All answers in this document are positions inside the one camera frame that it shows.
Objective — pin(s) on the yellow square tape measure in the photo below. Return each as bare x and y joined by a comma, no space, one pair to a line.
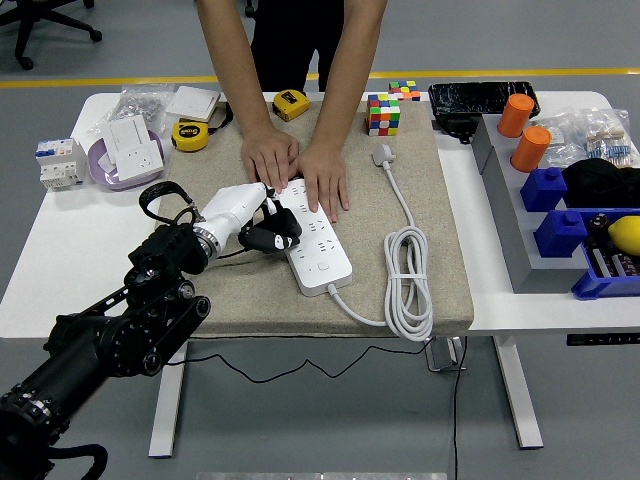
290,104

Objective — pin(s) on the person's left forearm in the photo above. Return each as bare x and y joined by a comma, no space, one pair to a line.
352,60

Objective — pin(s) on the clear plastic parts bag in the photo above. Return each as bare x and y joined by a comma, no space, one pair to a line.
562,130

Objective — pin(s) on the purple bowl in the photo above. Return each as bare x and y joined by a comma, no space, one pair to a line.
107,177

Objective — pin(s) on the black cloth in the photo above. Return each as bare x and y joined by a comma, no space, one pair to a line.
600,182

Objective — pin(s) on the large colourful puzzle cube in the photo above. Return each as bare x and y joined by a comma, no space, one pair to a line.
383,114

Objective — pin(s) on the orange cylinder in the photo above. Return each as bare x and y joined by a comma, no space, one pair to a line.
515,116
531,149

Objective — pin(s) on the white flat box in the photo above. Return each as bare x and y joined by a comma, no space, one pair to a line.
192,102

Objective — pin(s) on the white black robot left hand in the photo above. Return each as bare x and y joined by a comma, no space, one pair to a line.
230,207

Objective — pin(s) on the black marbled tray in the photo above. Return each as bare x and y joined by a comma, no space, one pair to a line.
475,97

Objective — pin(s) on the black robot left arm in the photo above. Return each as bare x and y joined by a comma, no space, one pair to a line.
125,340

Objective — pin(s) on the clear bag of screws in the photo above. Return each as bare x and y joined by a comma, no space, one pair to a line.
137,102

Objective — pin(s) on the person's left hand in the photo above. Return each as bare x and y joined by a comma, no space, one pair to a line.
325,172

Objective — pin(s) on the blue block with knob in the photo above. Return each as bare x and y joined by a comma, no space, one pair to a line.
560,235
544,190

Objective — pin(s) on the black table control panel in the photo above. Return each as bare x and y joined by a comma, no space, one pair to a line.
602,339

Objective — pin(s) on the person's torso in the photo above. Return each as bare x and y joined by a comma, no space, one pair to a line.
297,40

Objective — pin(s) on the dark parts in bin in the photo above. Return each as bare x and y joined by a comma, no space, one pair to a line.
612,262

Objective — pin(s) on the white table leg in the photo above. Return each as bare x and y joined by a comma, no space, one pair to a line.
522,400
165,425

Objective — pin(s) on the metal bracket under table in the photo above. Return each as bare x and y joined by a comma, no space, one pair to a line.
442,357

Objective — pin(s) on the small colourful puzzle cube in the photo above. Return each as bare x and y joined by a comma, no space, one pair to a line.
403,90

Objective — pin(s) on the person's right hand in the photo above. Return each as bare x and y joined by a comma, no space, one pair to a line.
270,152

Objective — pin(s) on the white power strip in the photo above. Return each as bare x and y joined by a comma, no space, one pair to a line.
322,257

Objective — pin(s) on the black power plug adapter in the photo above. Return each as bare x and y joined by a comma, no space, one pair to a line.
286,222

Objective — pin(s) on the white wall switch panel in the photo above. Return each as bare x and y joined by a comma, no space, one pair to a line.
125,132

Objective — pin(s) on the white circuit breaker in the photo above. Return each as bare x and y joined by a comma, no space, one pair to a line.
60,165

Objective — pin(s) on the blue plastic bin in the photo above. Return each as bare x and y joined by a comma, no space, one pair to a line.
595,287

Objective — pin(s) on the yellow round tape measure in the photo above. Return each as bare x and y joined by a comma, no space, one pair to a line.
189,135

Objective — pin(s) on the grey-brown fabric mat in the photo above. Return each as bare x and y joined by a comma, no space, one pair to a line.
445,225

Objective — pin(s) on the grey stepped block stand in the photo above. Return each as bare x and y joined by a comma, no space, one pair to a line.
505,200

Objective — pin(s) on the white wall socket panel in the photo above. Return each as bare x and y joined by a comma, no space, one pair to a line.
140,160

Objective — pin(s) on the white three-pin plug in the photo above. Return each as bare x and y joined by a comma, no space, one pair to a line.
385,154

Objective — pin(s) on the black office chair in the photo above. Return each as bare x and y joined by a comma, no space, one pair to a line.
30,22

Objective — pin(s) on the yellow lemon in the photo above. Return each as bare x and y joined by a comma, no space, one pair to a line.
625,236

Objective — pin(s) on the person's right forearm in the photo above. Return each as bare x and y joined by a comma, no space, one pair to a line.
235,65

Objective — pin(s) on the clear bag of resistors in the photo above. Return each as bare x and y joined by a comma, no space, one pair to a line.
610,140

